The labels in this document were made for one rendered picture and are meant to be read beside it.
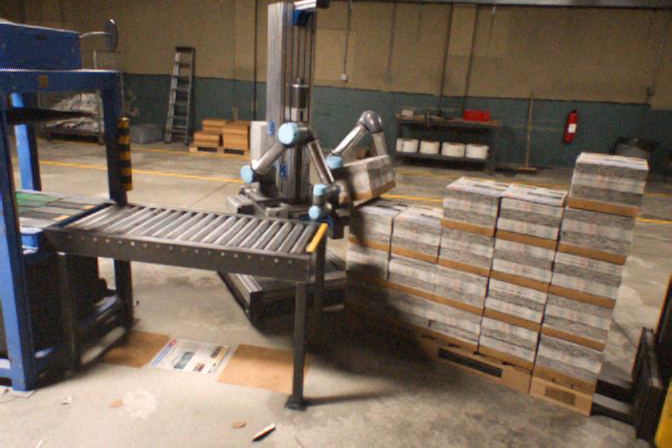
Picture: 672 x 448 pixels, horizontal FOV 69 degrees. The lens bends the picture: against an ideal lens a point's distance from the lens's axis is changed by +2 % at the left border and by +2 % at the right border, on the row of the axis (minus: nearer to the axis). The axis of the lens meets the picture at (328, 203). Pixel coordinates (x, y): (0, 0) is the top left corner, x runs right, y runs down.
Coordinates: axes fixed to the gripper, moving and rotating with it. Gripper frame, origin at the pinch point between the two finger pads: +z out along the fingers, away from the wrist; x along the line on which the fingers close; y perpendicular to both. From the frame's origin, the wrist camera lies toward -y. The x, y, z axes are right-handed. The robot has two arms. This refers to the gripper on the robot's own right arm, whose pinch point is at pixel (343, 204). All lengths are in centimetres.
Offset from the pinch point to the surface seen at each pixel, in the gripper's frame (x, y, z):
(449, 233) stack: -66, -25, -6
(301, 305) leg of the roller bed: -16, -33, -86
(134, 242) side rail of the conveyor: 51, 13, -115
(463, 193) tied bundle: -78, -4, -6
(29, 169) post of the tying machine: 167, 66, -91
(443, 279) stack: -57, -51, -7
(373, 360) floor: -12, -91, -28
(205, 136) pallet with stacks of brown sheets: 480, 111, 390
